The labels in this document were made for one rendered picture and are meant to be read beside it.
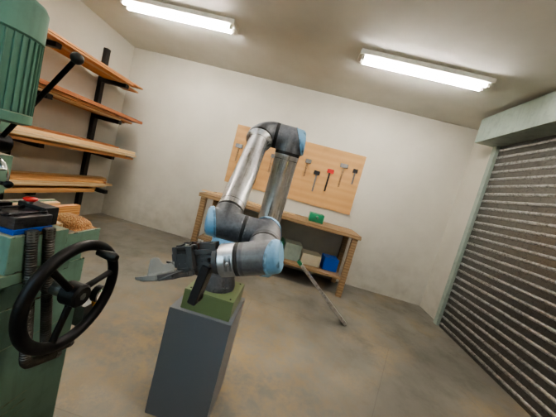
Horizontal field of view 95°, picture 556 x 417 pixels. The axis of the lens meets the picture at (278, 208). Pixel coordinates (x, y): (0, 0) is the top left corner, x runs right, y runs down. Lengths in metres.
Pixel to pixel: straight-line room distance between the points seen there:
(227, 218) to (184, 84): 3.98
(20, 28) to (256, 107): 3.47
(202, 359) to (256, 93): 3.64
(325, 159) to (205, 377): 3.23
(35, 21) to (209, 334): 1.21
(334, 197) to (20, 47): 3.57
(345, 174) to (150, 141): 3.10
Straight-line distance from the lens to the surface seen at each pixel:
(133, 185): 4.78
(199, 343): 1.38
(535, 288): 3.21
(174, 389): 1.55
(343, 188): 3.97
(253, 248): 0.66
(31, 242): 0.82
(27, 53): 0.98
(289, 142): 1.17
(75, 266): 1.12
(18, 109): 0.96
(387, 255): 4.27
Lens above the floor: 1.22
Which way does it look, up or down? 5 degrees down
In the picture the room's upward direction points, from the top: 15 degrees clockwise
